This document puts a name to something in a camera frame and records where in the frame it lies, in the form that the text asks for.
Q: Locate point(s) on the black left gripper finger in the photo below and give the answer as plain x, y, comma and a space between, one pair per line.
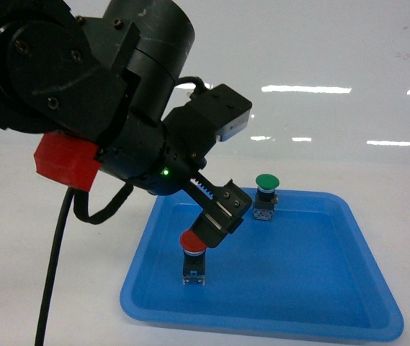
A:
234, 202
211, 232

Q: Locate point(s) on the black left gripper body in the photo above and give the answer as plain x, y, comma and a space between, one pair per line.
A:
161, 159

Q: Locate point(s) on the red mushroom push button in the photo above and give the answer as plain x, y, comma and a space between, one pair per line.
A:
194, 251

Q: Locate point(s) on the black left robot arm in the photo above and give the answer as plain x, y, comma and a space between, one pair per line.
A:
108, 97

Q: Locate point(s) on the green mushroom push button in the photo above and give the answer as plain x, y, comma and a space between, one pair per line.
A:
266, 197

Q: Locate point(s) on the blue plastic tray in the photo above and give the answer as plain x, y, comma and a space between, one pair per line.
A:
307, 274

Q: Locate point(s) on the red arm cable clip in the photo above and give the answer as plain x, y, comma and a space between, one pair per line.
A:
68, 160

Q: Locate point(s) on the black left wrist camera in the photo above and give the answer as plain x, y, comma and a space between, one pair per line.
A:
222, 110

